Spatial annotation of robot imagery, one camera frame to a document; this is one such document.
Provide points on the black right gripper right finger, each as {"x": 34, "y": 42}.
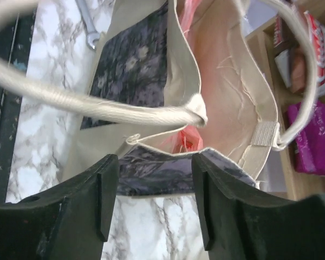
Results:
{"x": 239, "y": 221}

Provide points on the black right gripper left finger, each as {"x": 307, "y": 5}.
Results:
{"x": 68, "y": 221}

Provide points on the pink plastic grocery bag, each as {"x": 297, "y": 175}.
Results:
{"x": 214, "y": 33}

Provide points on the canvas tote bag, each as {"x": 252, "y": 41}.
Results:
{"x": 143, "y": 75}

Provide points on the wooden shelf unit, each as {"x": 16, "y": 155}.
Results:
{"x": 278, "y": 176}

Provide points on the purple snack bag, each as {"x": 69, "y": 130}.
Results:
{"x": 309, "y": 144}

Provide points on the silver open-end wrench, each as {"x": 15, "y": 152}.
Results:
{"x": 92, "y": 35}

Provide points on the Chuba cassava chips bag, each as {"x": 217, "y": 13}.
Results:
{"x": 291, "y": 60}

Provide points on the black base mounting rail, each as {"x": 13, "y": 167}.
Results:
{"x": 15, "y": 44}

